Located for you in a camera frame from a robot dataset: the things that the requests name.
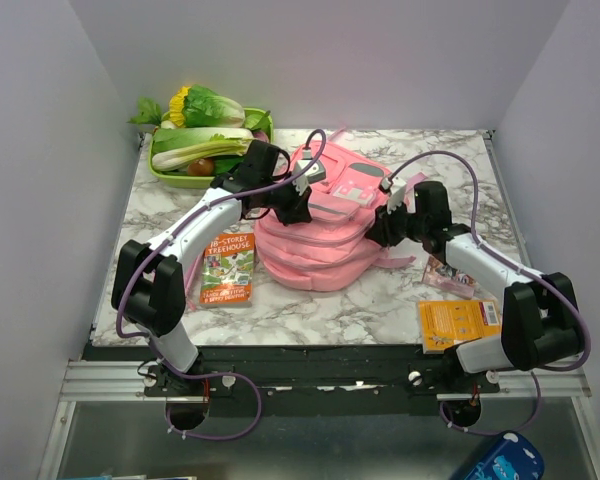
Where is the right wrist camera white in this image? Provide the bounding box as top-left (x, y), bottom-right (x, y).
top-left (379, 176), bottom-right (407, 214)

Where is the upper toy cabbage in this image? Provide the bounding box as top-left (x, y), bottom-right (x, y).
top-left (182, 85), bottom-right (245, 128)

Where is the pink student backpack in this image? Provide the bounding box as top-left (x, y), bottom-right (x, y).
top-left (254, 141), bottom-right (416, 292)

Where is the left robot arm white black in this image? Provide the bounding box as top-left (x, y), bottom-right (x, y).
top-left (111, 140), bottom-right (311, 395)

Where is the pink pencil case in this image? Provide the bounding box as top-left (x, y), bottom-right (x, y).
top-left (184, 254), bottom-right (203, 311)

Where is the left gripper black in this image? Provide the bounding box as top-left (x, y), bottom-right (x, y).
top-left (260, 171), bottom-right (313, 227)

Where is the blue pencil case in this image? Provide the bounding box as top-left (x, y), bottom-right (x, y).
top-left (451, 431), bottom-right (545, 480)

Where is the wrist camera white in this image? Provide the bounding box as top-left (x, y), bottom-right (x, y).
top-left (291, 158), bottom-right (328, 194)
top-left (379, 176), bottom-right (407, 214)

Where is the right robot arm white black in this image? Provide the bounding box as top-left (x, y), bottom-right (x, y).
top-left (366, 181), bottom-right (588, 392)

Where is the aluminium rail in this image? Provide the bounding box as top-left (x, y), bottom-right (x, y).
top-left (60, 361), bottom-right (592, 403)

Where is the orange yellow booklet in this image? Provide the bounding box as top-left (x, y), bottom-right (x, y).
top-left (418, 300), bottom-right (502, 354)

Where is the green artificial leaf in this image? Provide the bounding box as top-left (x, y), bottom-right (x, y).
top-left (128, 96), bottom-right (163, 126)

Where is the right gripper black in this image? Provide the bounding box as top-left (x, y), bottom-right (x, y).
top-left (365, 196), bottom-right (428, 247)

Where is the orange treehouse book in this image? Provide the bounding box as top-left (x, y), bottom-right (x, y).
top-left (199, 233), bottom-right (256, 308)

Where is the illustrated picture book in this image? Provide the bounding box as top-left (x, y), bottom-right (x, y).
top-left (422, 256), bottom-right (476, 299)

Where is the green plastic tray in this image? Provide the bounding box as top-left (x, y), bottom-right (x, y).
top-left (147, 108), bottom-right (274, 189)

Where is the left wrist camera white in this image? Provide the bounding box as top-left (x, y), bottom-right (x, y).
top-left (291, 158), bottom-right (328, 194)

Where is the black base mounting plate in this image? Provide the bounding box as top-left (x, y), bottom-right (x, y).
top-left (82, 343), bottom-right (566, 419)

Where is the purple toy vegetable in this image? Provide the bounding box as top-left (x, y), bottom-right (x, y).
top-left (253, 130), bottom-right (271, 143)

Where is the yellow artificial flower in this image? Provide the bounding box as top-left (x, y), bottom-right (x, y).
top-left (168, 86), bottom-right (190, 127)

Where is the brown toy mushroom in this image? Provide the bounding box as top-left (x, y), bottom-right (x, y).
top-left (186, 158), bottom-right (214, 177)

